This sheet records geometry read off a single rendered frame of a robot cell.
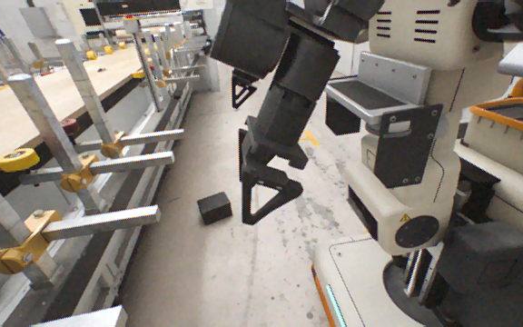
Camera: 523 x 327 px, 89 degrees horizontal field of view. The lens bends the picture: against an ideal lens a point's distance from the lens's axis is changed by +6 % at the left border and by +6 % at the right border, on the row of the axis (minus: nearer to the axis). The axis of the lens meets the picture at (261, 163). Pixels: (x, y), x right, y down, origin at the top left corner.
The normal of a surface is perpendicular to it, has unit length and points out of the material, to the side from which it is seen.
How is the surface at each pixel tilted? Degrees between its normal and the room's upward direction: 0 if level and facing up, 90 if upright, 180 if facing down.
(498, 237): 0
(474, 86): 90
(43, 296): 0
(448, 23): 98
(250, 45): 90
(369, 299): 0
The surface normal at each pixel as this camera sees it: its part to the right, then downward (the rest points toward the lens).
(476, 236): -0.09, -0.85
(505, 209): -0.99, 0.15
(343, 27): 0.15, 0.49
